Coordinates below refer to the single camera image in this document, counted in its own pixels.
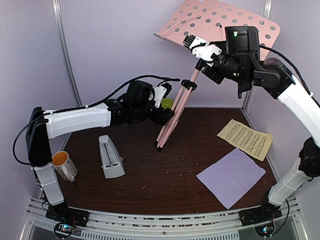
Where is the patterned mug orange inside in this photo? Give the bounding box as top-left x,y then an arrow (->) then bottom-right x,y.
52,151 -> 78,183

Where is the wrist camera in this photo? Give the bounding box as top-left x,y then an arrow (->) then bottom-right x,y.
182,35 -> 222,64
149,82 -> 172,108

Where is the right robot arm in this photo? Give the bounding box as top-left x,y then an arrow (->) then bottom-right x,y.
200,26 -> 320,221

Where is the grey metronome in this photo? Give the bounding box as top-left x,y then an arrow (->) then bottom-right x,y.
99,135 -> 125,179

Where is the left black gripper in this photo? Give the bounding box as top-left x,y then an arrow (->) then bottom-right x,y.
133,102 -> 175,126

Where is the green bowl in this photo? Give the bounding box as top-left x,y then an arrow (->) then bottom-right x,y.
161,98 -> 174,109

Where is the yellowed sheet music paper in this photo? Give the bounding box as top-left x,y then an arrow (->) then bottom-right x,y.
217,119 -> 273,162

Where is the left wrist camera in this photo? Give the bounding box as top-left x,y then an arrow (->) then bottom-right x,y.
149,82 -> 172,108

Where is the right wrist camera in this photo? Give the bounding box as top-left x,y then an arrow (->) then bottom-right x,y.
182,35 -> 222,64

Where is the pink music stand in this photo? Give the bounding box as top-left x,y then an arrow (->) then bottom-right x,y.
154,0 -> 281,151

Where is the lavender sheet music paper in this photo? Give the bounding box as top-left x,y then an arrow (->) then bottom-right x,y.
196,148 -> 266,209

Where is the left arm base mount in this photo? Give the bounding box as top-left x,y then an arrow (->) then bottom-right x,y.
45,208 -> 90,227

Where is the aluminium front rail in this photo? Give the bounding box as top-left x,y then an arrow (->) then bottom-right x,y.
24,197 -> 301,240

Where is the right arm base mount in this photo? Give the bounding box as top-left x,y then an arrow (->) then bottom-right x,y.
238,206 -> 282,226

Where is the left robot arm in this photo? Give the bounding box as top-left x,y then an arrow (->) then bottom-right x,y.
18,75 -> 174,222

